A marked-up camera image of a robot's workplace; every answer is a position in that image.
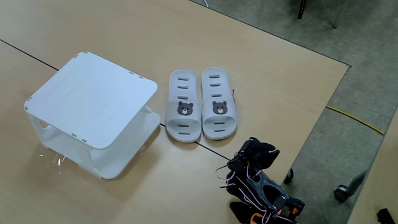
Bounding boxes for grey caster wheel with leg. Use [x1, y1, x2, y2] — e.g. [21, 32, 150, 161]
[333, 169, 368, 203]

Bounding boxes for grey metal leg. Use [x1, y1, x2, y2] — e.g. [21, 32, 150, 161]
[331, 0, 348, 29]

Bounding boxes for silver twist tie wire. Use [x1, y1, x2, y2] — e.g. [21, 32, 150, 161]
[231, 88, 239, 118]

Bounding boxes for white plastic shelf box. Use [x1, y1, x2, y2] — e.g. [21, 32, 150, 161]
[24, 51, 162, 180]

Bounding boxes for yellow floor cable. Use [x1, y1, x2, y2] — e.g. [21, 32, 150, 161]
[326, 105, 386, 136]

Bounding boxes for white bear slipper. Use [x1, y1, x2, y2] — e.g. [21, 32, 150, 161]
[164, 69, 203, 143]
[201, 67, 239, 141]

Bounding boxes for black caster wheel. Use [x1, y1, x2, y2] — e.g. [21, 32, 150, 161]
[283, 168, 295, 185]

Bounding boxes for black chair leg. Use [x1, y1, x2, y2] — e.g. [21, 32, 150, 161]
[297, 0, 308, 20]

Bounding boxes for black floor object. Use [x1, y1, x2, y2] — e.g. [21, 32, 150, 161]
[376, 208, 396, 224]

